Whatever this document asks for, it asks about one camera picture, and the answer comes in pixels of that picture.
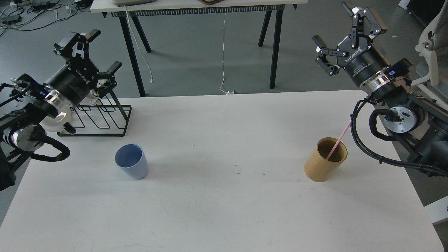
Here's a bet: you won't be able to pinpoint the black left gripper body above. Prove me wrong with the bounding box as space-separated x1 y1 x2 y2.
44 59 99 107

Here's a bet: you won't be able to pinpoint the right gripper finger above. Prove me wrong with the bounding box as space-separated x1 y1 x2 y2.
342 2 387 46
312 35 349 76

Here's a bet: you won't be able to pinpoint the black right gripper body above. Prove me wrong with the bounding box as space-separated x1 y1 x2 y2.
337 37 391 88

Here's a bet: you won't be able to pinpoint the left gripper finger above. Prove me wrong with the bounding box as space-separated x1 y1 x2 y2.
96 62 122 98
54 30 101 64

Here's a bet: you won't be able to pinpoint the blue plastic cup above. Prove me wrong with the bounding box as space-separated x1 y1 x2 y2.
114 143 149 179

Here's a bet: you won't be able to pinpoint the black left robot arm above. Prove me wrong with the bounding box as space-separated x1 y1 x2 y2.
0 29 123 190

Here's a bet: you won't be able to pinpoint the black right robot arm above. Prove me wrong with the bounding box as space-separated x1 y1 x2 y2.
313 2 448 177

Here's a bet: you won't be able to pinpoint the wooden cylindrical cup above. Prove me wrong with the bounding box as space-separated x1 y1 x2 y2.
304 137 348 182

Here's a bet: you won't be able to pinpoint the white mug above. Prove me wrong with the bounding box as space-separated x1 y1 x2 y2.
80 79 108 106

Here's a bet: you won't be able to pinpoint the white bowl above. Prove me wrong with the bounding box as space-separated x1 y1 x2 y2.
40 106 72 133

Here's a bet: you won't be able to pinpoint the white office chair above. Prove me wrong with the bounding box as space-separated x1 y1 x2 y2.
411 11 448 108

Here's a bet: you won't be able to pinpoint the background table with black legs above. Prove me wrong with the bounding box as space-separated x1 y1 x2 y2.
90 0 308 97

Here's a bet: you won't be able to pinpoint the pink chopstick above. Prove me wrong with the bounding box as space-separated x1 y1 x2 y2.
326 121 351 161

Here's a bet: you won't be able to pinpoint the black wire dish rack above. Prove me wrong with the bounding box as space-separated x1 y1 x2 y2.
69 91 132 137

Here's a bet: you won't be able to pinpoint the white hanging cable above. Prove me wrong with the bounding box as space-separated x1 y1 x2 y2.
123 5 155 84
219 13 231 95

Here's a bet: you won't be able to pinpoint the floor cables and power strips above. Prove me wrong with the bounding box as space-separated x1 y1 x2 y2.
0 0 94 34

